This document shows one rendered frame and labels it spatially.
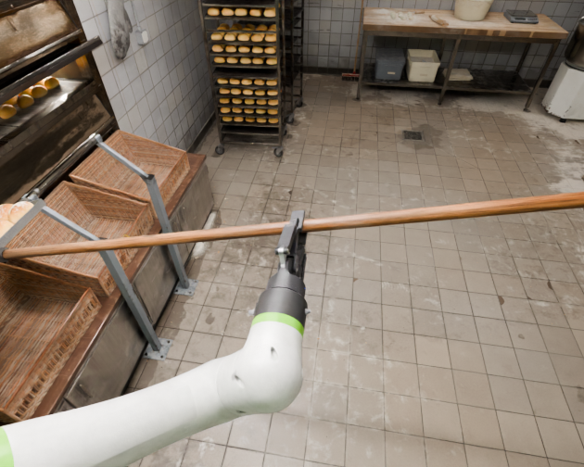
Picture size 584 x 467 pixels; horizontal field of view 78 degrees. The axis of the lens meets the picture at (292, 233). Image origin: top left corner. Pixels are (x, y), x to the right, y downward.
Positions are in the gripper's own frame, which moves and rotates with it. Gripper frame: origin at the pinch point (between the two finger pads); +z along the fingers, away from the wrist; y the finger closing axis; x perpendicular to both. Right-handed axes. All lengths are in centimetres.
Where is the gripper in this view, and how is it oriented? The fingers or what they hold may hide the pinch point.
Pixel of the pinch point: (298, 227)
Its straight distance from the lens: 81.5
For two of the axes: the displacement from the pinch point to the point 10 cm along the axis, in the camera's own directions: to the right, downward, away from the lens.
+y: 2.6, 7.3, 6.4
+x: 9.5, -0.8, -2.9
